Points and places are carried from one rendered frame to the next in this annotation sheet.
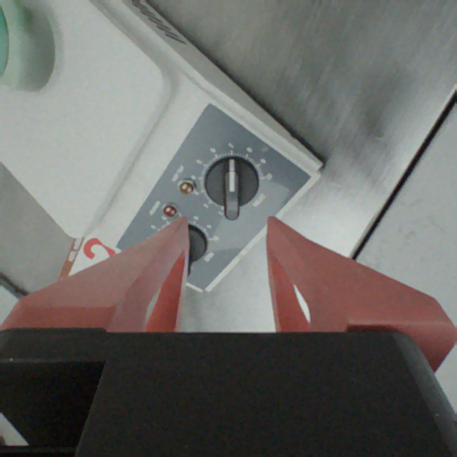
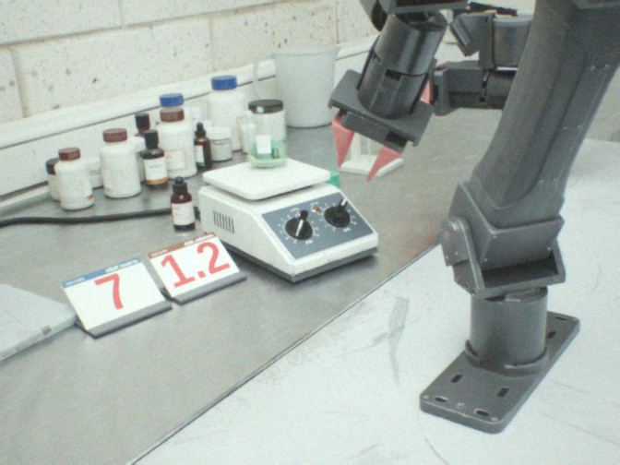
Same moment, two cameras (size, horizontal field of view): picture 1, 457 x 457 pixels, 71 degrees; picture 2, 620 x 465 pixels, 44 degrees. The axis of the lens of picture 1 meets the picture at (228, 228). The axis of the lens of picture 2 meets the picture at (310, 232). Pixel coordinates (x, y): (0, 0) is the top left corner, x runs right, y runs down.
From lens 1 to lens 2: 0.88 m
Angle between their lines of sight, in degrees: 82
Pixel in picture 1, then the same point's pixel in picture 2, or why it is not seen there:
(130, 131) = (308, 177)
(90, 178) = (278, 183)
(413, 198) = (421, 262)
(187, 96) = (330, 188)
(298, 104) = not seen: hidden behind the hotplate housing
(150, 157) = (304, 196)
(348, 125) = (390, 246)
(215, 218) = (322, 227)
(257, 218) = (343, 236)
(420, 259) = (426, 276)
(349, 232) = (388, 269)
